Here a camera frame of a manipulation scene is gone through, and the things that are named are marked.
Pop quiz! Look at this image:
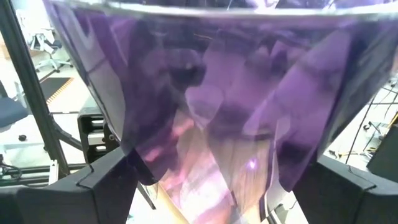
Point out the black floor mat yellow edge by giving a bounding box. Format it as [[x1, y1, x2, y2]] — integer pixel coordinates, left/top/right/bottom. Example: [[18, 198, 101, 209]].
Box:
[[39, 77, 75, 106]]

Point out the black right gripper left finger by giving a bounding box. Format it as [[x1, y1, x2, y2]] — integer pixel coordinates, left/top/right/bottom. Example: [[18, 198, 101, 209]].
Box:
[[0, 147, 139, 224]]

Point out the purple translucent tumbler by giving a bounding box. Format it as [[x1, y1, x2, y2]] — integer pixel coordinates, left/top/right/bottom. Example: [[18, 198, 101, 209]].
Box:
[[42, 0, 398, 224]]

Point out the black metal table frame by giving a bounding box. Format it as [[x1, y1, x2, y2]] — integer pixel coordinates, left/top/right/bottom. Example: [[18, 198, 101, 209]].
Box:
[[0, 0, 81, 187]]

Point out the blue office chair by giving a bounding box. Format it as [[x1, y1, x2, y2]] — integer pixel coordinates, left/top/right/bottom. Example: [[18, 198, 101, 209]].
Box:
[[0, 80, 29, 129]]

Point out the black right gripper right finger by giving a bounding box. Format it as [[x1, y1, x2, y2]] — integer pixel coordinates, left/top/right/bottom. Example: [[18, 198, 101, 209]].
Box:
[[294, 154, 398, 224]]

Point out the white office chair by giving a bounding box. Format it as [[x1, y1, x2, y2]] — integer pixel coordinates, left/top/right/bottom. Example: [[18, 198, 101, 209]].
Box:
[[29, 27, 74, 73]]

